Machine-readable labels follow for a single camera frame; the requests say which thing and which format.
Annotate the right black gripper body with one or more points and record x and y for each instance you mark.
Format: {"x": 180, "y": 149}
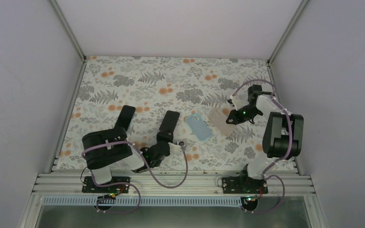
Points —
{"x": 251, "y": 111}

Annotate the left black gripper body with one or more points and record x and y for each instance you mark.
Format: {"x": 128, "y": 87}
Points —
{"x": 156, "y": 164}

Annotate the beige phone case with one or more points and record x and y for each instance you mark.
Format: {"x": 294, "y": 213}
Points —
{"x": 218, "y": 118}

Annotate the black phone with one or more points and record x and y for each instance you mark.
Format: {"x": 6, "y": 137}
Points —
{"x": 169, "y": 122}
{"x": 125, "y": 117}

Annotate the light blue phone case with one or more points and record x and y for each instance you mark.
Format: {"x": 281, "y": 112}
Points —
{"x": 198, "y": 127}

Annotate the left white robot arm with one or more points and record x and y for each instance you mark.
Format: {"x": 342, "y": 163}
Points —
{"x": 106, "y": 147}

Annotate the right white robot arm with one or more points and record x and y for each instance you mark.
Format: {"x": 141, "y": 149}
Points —
{"x": 282, "y": 139}

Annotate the floral patterned table mat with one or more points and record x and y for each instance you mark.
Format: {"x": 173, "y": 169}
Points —
{"x": 155, "y": 85}

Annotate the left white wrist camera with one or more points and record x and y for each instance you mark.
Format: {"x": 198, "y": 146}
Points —
{"x": 177, "y": 147}

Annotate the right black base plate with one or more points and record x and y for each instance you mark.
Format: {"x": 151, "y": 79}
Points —
{"x": 238, "y": 185}

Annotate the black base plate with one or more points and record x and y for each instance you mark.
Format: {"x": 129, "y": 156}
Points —
{"x": 90, "y": 187}
{"x": 238, "y": 185}

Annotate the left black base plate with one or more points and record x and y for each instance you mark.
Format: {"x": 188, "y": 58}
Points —
{"x": 90, "y": 187}

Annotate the white slotted cable duct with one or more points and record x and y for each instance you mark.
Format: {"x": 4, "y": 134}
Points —
{"x": 130, "y": 201}

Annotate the aluminium mounting rail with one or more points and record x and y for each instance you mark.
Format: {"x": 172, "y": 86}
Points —
{"x": 175, "y": 183}

